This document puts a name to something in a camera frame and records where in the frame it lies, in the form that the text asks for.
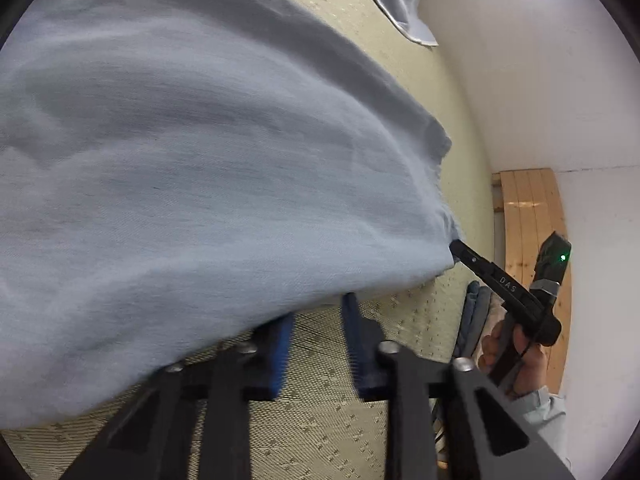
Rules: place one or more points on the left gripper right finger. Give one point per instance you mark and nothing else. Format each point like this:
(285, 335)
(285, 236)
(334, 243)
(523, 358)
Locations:
(444, 420)

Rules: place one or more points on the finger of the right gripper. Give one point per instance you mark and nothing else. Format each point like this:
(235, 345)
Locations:
(470, 258)

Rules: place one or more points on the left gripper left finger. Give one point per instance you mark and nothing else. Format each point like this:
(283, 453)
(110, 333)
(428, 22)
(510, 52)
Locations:
(192, 415)

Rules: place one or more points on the light blue denim pants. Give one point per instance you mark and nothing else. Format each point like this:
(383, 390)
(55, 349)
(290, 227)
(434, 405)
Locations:
(174, 172)

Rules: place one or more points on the right forearm green sleeve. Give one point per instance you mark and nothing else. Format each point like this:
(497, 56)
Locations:
(546, 412)

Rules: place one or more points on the person's right hand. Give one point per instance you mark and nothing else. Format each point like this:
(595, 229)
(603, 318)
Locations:
(533, 371)

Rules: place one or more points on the dark folded cloth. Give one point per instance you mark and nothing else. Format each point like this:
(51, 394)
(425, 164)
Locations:
(474, 315)

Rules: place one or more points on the wooden headboard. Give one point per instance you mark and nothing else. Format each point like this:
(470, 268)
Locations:
(530, 205)

